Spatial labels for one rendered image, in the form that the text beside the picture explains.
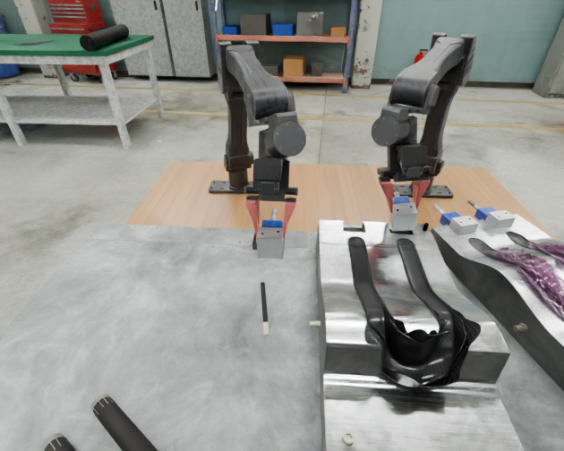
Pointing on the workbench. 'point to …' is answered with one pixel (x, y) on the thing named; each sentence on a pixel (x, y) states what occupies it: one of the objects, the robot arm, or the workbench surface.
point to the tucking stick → (264, 309)
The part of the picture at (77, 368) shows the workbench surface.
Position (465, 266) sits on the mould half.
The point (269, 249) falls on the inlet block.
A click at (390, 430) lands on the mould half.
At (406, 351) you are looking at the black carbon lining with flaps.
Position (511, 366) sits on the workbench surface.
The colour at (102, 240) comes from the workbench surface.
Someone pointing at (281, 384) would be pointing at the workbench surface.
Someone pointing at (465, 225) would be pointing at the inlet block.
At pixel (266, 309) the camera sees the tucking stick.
